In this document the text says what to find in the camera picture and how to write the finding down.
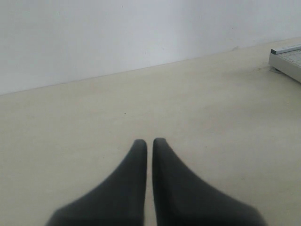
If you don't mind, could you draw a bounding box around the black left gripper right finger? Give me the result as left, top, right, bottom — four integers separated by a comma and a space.
152, 138, 267, 226

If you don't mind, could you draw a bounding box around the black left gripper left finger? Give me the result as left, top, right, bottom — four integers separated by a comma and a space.
47, 139, 147, 226

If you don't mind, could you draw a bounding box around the grey metal paper cutter base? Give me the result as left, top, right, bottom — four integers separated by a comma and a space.
269, 44, 301, 83

